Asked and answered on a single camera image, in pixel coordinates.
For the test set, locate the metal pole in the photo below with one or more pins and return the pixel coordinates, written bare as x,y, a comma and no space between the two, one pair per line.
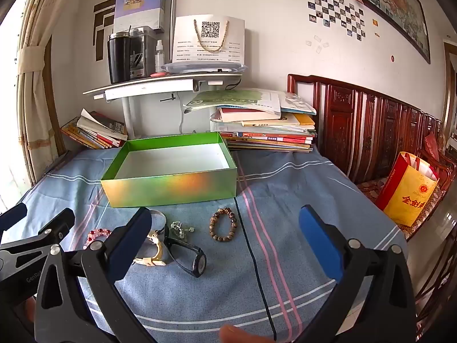
174,0

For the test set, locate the black tumbler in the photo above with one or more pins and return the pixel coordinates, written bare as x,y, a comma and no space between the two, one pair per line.
119,60

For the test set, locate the small silver jewelry cluster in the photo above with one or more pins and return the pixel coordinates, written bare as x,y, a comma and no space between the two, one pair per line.
177,227

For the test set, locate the blue plaid cloth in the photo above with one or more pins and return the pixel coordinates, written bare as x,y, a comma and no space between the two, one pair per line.
214,293

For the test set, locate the small stack of books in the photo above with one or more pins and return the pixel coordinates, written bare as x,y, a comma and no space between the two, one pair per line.
100,128

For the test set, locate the red and yellow boxes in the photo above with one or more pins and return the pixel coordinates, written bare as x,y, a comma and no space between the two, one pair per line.
403,193

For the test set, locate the cream wristwatch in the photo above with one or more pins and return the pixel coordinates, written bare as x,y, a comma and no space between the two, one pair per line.
157,253

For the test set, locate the wall photo collage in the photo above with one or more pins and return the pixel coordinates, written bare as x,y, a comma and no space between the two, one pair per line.
335,10

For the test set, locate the person's right hand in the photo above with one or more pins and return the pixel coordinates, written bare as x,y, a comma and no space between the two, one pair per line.
239,336

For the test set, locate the purple puzzle box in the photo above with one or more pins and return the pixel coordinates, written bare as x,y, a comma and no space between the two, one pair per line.
139,7

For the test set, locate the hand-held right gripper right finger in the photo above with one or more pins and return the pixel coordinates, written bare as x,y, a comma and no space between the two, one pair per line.
321,246

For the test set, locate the white desk shelf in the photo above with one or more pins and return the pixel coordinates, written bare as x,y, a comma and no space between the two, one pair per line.
142,91

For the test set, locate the brown wall decal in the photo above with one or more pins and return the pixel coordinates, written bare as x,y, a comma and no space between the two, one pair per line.
97,32

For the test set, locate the red cushion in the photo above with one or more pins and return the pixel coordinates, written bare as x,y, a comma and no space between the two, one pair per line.
430,146

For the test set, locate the green cardboard box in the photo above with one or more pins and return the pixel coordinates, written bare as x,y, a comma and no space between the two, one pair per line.
171,189

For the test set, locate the red wooden bench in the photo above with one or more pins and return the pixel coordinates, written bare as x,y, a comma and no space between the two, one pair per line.
342,121

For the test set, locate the white paper bag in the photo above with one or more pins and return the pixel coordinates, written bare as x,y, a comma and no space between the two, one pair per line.
189,43

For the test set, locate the framed flower painting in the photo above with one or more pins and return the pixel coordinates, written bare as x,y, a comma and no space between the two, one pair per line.
392,3

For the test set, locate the clear plastic folder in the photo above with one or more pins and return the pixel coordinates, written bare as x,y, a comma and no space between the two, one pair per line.
203,68

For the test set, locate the black wristwatch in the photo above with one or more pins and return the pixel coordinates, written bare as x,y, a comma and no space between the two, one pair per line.
199,264

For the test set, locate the silver bangle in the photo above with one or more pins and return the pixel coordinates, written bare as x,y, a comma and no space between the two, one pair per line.
159,213

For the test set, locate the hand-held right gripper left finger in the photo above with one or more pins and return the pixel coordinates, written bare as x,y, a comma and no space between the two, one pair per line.
130,243

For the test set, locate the small spray bottle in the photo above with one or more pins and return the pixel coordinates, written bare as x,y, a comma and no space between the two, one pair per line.
159,59

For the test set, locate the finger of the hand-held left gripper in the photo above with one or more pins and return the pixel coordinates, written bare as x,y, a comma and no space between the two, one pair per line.
14,218
57,225

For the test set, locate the beige curtain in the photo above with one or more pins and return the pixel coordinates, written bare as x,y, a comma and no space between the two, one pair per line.
35,114

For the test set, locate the large stack of books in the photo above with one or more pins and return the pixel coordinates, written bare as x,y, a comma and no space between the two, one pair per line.
267,132

